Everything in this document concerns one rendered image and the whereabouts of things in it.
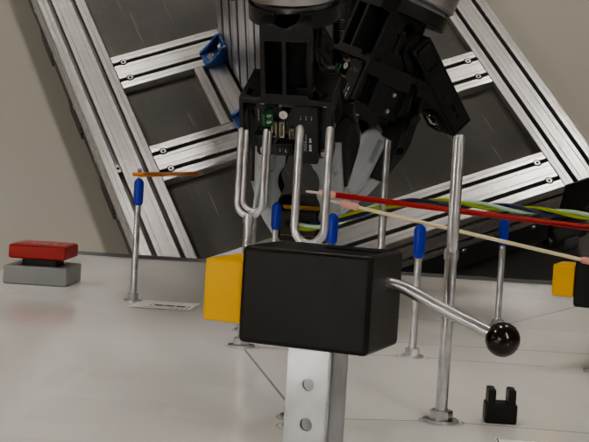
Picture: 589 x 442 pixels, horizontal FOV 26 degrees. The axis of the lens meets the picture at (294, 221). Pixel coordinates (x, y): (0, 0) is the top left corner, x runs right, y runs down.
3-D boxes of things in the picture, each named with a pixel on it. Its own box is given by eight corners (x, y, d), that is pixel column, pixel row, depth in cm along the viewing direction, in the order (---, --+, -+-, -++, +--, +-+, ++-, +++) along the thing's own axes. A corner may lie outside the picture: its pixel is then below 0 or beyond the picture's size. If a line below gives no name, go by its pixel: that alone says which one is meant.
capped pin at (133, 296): (140, 299, 104) (147, 167, 103) (143, 302, 103) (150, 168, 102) (122, 299, 104) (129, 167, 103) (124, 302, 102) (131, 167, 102)
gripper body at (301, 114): (237, 167, 99) (231, 17, 94) (258, 124, 107) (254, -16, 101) (334, 173, 98) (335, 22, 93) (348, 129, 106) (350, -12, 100)
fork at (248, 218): (224, 347, 82) (237, 126, 81) (228, 343, 84) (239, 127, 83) (254, 349, 82) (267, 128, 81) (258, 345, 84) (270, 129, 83)
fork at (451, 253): (420, 416, 64) (438, 133, 63) (456, 418, 64) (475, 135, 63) (423, 424, 62) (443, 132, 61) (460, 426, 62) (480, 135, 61)
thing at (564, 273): (573, 297, 82) (575, 265, 82) (550, 295, 82) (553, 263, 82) (580, 294, 84) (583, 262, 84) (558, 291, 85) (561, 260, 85)
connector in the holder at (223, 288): (240, 324, 52) (244, 260, 52) (201, 319, 53) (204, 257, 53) (274, 315, 56) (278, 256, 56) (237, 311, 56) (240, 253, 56)
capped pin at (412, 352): (397, 354, 83) (406, 223, 83) (420, 355, 84) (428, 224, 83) (403, 358, 82) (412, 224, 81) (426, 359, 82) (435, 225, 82)
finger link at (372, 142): (298, 203, 121) (337, 112, 120) (344, 218, 124) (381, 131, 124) (316, 212, 118) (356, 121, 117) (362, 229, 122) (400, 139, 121)
